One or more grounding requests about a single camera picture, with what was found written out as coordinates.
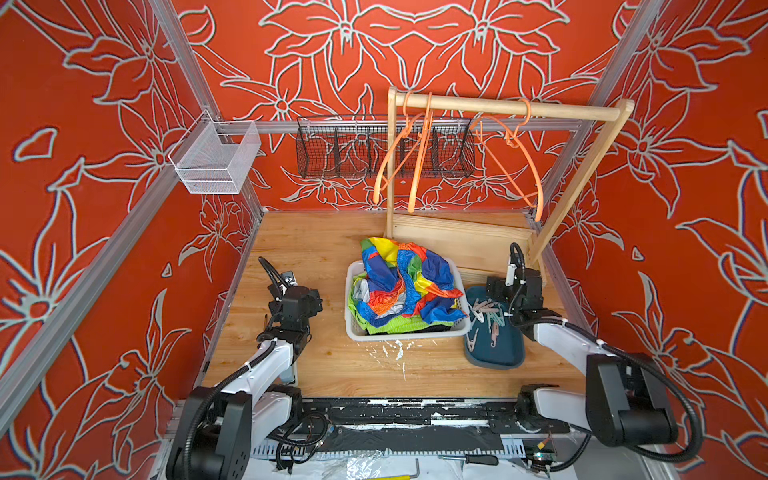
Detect lime green shorts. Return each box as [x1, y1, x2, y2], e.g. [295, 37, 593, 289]
[357, 316, 429, 335]

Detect rainbow striped shorts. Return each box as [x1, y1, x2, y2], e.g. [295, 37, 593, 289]
[347, 237, 463, 332]

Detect orange hanger of rainbow shorts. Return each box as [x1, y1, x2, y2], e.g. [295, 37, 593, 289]
[469, 98, 545, 222]

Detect orange hanger of green shorts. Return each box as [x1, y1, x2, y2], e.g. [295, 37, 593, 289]
[407, 93, 434, 213]

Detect orange clothes hanger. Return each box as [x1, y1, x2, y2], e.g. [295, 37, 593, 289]
[373, 87, 422, 203]

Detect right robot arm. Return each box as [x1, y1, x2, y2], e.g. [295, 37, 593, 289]
[486, 243, 704, 464]

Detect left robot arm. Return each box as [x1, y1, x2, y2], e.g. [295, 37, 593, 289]
[165, 258, 331, 479]

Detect teal plastic tray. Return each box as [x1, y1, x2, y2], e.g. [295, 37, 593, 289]
[464, 286, 525, 370]

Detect white plastic basket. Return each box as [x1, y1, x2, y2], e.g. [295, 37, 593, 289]
[344, 258, 471, 342]

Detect grey rectangular block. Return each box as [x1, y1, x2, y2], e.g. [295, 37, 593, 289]
[278, 364, 297, 386]

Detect clothespin in tray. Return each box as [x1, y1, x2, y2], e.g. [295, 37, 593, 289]
[466, 330, 479, 353]

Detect wooden clothes rack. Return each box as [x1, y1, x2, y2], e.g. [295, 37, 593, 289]
[383, 86, 636, 283]

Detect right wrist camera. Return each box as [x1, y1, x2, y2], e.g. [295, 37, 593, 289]
[505, 263, 517, 287]

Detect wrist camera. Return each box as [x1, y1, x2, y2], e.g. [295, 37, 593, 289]
[281, 271, 298, 289]
[505, 263, 517, 287]

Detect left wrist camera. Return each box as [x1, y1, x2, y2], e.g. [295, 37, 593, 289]
[281, 271, 298, 289]

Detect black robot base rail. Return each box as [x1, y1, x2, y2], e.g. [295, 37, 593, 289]
[300, 397, 571, 456]

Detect black wire wall basket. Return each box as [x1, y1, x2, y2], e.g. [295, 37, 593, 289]
[296, 115, 476, 180]

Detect clear acrylic wall bin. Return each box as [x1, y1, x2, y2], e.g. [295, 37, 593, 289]
[168, 110, 262, 195]

